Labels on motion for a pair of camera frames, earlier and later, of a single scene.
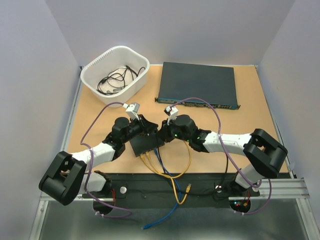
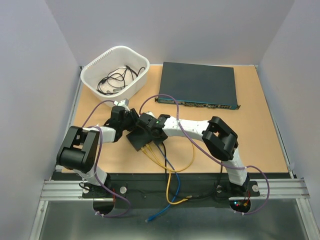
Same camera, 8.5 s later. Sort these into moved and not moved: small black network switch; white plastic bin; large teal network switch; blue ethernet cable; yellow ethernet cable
Moved: blue ethernet cable; yellow ethernet cable; small black network switch
Not moved: white plastic bin; large teal network switch
